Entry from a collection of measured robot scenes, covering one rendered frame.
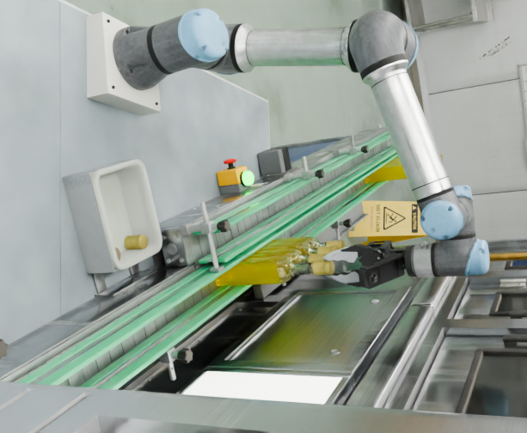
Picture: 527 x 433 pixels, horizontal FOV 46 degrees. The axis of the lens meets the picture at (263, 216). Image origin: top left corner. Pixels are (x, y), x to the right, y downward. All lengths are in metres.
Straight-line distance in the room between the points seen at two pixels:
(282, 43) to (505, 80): 5.83
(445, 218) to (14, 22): 0.94
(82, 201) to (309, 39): 0.62
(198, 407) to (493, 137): 6.91
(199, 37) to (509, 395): 0.95
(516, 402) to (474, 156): 6.23
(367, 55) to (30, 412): 0.95
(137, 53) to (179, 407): 1.12
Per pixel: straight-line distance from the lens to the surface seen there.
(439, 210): 1.21
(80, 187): 1.38
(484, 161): 7.33
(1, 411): 0.55
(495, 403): 1.19
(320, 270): 1.46
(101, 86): 1.48
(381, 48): 1.26
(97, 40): 1.52
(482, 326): 1.44
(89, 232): 1.39
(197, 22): 1.42
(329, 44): 1.43
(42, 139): 1.39
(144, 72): 1.50
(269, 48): 1.49
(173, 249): 1.50
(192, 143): 1.80
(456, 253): 1.36
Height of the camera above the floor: 1.76
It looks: 29 degrees down
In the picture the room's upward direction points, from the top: 85 degrees clockwise
